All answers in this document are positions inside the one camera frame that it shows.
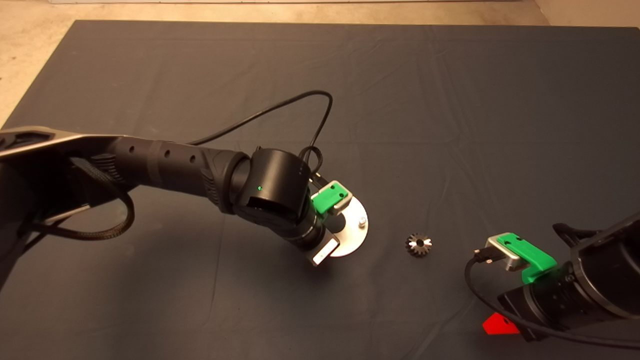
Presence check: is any green right camera mount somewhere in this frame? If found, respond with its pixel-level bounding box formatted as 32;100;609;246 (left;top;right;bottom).
496;232;558;285

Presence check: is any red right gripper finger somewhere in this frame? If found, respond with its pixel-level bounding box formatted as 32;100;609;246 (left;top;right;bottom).
482;312;521;336

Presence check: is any silver camera box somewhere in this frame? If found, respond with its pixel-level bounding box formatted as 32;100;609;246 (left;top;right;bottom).
485;236;523;272
325;180;354;214

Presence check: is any dark grey table cloth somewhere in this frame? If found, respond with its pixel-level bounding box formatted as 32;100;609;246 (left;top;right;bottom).
0;20;640;360

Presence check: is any small steel planetary gear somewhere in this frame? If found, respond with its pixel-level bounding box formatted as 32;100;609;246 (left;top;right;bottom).
404;232;434;258

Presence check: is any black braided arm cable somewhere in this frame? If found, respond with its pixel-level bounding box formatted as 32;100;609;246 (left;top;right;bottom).
30;157;136;241

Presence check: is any silver left camera box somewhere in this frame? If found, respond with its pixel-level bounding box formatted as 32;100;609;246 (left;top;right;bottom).
325;180;354;214

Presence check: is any silver right camera box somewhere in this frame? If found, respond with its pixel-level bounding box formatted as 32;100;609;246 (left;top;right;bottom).
485;236;523;272

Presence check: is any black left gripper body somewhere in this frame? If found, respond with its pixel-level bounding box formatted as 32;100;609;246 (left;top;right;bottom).
280;214;341;267

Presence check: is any green left camera mount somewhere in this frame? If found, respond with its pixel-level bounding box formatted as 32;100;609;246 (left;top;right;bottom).
311;182;349;216

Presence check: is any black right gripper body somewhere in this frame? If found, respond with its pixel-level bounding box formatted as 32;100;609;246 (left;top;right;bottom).
498;261;591;343

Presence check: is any black right arm cable loop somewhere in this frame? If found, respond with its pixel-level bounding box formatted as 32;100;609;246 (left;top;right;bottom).
552;222;601;248

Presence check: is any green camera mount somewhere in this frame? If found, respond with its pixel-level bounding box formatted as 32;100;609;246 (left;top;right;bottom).
496;232;558;285
311;182;349;216

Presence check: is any round metal carrier plate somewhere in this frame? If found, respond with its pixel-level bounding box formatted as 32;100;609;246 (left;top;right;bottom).
325;196;369;258

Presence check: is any black left camera cable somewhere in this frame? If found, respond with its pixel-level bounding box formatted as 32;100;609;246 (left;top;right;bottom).
187;90;334;177

